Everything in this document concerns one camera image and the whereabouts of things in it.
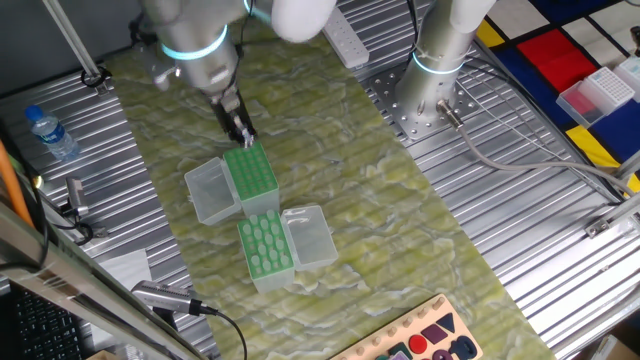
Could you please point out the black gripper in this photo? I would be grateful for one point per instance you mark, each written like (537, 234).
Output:
(226, 110)

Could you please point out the green rack pipette tip box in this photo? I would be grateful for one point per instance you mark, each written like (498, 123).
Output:
(252, 175)
(310, 240)

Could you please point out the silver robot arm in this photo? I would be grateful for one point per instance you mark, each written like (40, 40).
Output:
(200, 60)

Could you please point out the green marble pattern mat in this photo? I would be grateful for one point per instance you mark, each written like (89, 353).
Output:
(350, 200)

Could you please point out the white power strip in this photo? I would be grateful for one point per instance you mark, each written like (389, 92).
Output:
(347, 45)

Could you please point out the black tool at right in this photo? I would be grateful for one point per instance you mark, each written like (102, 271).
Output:
(76, 195)

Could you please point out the clear water bottle blue cap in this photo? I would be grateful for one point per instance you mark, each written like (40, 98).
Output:
(52, 135)

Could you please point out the slim aluminium pole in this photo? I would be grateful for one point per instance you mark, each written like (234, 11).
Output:
(71, 40)

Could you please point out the orange tube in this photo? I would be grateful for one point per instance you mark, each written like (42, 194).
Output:
(12, 185)

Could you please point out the wooden shape puzzle board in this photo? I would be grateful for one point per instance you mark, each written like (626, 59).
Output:
(412, 330)

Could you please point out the teal puzzle piece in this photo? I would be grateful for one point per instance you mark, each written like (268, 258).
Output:
(398, 350)

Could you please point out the lilac puzzle piece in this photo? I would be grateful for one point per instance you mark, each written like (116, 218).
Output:
(400, 357)

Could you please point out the red circle puzzle piece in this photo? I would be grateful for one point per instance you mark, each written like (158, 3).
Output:
(418, 344)

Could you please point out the purple square puzzle piece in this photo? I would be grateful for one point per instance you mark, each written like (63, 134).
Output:
(434, 334)

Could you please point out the navy triangle puzzle piece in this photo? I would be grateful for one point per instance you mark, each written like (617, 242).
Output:
(447, 321)

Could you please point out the black keyboard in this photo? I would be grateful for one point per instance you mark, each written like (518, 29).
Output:
(40, 330)

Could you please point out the navy rounded puzzle piece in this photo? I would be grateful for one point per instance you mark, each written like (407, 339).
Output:
(451, 347)

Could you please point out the purple rounded puzzle piece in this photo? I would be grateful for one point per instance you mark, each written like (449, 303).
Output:
(442, 356)

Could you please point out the red blue yellow cloth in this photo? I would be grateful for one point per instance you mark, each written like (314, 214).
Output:
(550, 55)

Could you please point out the small white rack tip box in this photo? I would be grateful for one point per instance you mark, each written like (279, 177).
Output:
(631, 70)
(610, 85)

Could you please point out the aluminium extrusion bar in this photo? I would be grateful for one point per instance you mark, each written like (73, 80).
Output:
(620, 212)
(631, 167)

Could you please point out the brown cardboard box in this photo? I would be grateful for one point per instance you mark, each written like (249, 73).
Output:
(620, 350)

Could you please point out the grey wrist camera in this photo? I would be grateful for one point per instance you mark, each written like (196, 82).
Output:
(160, 75)

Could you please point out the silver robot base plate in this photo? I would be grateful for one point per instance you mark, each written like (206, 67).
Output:
(400, 127)

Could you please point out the silver depth camera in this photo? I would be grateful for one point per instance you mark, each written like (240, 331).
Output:
(160, 296)

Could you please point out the grey aluminium frame rail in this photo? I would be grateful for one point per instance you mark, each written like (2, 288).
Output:
(50, 265)

